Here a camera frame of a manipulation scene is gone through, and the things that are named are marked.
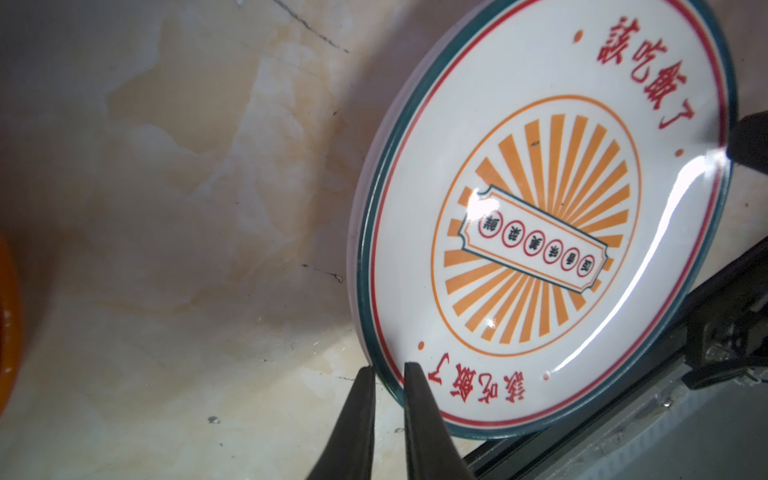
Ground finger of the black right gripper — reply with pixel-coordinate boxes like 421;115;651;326
726;111;768;175

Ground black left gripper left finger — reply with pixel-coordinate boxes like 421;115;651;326
308;366;376;479

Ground black plate orange underside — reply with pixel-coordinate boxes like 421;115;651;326
0;239;24;412

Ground white plate orange sunburst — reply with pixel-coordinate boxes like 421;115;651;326
347;1;738;439

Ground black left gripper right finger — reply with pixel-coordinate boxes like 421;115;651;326
404;362;474;480

